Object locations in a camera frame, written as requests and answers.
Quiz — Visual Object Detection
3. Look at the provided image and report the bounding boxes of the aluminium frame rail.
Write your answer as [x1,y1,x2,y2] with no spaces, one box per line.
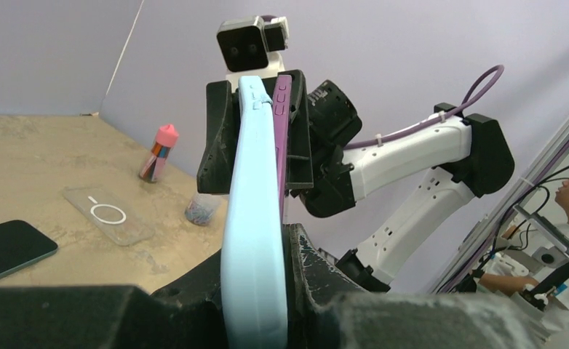
[429,118,569,294]

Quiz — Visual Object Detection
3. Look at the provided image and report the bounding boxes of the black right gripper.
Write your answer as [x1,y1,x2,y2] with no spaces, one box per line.
[196,70,362,218]

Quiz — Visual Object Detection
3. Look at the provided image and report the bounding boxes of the clear plastic cup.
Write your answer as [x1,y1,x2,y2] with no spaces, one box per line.
[184,193,222,226]

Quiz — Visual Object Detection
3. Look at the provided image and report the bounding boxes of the clear phone case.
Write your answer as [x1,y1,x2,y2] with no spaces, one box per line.
[62,186,155,246]

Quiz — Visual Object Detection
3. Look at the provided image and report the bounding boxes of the black screen smartphone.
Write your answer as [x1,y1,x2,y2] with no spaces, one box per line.
[0,220,58,279]

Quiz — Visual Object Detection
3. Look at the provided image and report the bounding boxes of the pink capped bottle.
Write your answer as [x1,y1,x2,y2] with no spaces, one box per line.
[138,124,179,182]

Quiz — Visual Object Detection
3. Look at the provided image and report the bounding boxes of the light blue phone case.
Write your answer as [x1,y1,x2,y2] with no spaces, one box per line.
[220,76,288,348]

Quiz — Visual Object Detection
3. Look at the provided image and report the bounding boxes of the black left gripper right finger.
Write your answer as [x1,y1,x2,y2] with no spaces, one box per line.
[283,223,542,348]

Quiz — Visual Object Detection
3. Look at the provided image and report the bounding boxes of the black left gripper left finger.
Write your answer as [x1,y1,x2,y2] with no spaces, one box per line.
[0,252,227,348]

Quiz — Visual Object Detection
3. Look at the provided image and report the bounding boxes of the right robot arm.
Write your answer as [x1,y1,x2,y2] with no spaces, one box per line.
[196,70,514,295]

